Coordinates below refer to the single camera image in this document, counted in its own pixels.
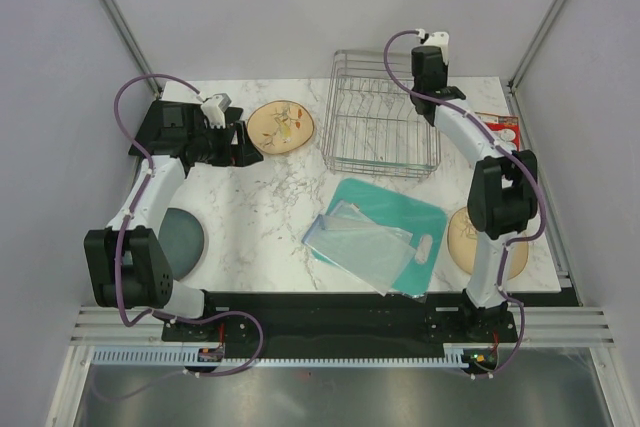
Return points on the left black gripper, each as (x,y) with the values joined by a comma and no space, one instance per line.
(242,154)

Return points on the black square plate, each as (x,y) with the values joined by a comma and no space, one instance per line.
(150,122)

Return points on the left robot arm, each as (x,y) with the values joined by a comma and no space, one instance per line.
(126,263)

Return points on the clear plastic zip bag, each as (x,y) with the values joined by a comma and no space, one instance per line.
(373,253)

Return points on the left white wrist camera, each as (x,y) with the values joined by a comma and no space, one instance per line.
(214,108)

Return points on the light blue cable duct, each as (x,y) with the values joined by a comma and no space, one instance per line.
(191,356)

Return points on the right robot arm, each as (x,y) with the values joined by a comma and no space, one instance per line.
(504,192)

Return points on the dark teal plate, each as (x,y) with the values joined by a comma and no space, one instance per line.
(182,239)

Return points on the teal cutting board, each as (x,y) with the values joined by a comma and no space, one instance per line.
(425,222)

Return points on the metal wire dish rack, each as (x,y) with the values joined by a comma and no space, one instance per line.
(371,126)

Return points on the beige bird plate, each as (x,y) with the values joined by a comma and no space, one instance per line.
(280,127)
(462,244)

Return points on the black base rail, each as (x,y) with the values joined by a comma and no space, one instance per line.
(354,325)

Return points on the red booklet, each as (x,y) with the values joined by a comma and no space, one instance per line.
(504,127)

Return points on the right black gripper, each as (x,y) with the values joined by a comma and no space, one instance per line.
(445,70)

